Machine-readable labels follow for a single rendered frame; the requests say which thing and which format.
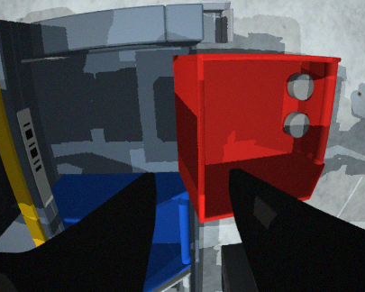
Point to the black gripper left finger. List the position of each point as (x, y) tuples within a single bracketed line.
[(106, 251)]

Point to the yellow flat bar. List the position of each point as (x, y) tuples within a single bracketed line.
[(17, 181)]

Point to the blue open bin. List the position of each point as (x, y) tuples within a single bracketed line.
[(76, 195)]

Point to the grey open bin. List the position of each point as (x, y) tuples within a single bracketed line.
[(183, 281)]

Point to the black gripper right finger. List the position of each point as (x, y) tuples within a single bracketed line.
[(292, 246)]

